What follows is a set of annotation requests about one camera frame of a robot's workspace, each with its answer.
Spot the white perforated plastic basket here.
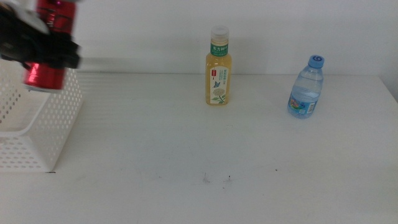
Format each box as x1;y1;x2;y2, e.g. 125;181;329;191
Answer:
0;58;83;174

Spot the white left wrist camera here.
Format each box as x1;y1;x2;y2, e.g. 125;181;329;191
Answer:
0;0;50;35

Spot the clear water bottle blue cap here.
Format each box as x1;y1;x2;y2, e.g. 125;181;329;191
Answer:
287;55;325;119

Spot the red soda can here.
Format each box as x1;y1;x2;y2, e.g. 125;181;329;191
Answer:
23;0;77;93

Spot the yellow tea bottle green label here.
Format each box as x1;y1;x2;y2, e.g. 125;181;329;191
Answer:
205;26;233;106

